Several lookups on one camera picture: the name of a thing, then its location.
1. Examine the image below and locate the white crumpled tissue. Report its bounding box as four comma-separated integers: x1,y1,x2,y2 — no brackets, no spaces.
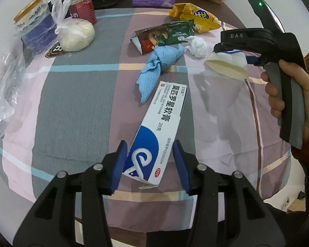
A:
184,36,208,59

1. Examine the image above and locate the plaid bed sheet cloth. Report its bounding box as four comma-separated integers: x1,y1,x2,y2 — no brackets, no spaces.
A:
0,7,293,247

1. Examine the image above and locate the blue cloth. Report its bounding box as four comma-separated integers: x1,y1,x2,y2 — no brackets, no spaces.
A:
136,43,184,104

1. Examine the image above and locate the yellow chip bag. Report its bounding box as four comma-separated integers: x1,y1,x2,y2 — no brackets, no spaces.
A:
169,3,221,34

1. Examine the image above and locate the green snack wrapper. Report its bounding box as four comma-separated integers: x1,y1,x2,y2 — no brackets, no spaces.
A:
130,20,194,55

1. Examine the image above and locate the white blue ointment box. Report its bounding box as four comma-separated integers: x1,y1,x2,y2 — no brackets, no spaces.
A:
123,81,187,189

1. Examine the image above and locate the blue white ceramic jar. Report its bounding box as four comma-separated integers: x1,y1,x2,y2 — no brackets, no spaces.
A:
13,0,57,56

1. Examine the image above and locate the dark wooden table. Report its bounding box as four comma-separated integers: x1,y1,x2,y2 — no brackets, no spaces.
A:
104,0,245,28

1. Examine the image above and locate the clear plastic bag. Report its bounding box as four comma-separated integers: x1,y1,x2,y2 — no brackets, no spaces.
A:
0,52,26,138

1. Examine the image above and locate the white paper cup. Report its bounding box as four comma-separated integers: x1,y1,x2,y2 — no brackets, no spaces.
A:
205,50,249,80

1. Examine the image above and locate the red soda can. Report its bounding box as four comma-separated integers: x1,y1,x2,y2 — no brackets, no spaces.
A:
68,0,97,24

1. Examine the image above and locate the white dough in bag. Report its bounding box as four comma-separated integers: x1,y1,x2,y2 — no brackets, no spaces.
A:
51,0,95,52

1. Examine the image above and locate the person right hand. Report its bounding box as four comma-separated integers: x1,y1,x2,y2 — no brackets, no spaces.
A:
260,59,309,142

